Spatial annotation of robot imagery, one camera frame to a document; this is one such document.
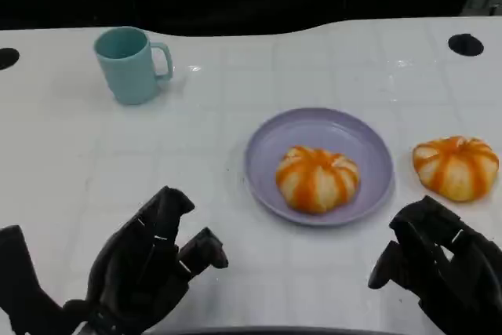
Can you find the orange and white bread roll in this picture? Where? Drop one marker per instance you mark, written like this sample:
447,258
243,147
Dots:
457,168
317,180

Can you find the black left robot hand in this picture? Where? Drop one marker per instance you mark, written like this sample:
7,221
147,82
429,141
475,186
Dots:
129,268

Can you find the lilac plate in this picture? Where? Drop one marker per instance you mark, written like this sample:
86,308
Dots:
270,146

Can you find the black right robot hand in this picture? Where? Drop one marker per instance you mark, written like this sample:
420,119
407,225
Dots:
451,268

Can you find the pale green mug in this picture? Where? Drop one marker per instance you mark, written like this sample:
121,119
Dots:
127,76

